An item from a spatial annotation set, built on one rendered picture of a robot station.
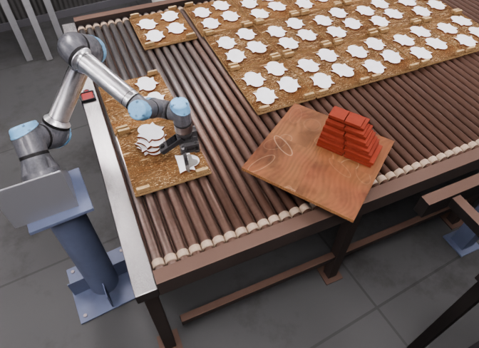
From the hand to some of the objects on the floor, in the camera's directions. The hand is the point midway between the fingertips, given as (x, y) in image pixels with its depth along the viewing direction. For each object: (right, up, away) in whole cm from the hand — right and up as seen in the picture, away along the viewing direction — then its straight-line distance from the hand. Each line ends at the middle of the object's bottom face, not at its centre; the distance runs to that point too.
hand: (184, 162), depth 178 cm
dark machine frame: (+242, -50, +84) cm, 260 cm away
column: (-58, -73, +61) cm, 111 cm away
